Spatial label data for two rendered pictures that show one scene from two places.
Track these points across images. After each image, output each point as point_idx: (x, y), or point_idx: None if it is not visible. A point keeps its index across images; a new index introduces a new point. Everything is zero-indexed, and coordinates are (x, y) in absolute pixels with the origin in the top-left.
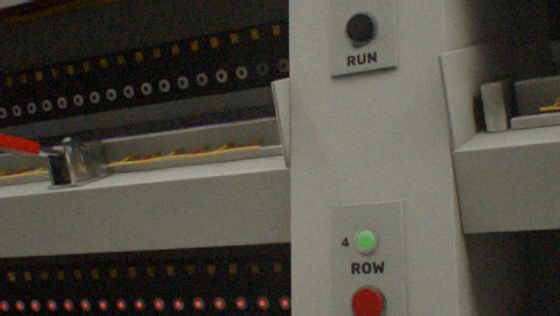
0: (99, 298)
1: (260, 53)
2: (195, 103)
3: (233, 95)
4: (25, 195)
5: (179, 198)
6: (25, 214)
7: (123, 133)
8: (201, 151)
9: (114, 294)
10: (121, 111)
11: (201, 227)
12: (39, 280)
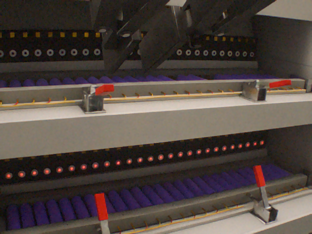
0: (168, 153)
1: (230, 47)
2: (203, 63)
3: (219, 62)
4: (250, 105)
5: (304, 107)
6: (247, 113)
7: (177, 72)
8: (278, 89)
9: (177, 150)
10: (166, 61)
11: (307, 117)
12: (136, 147)
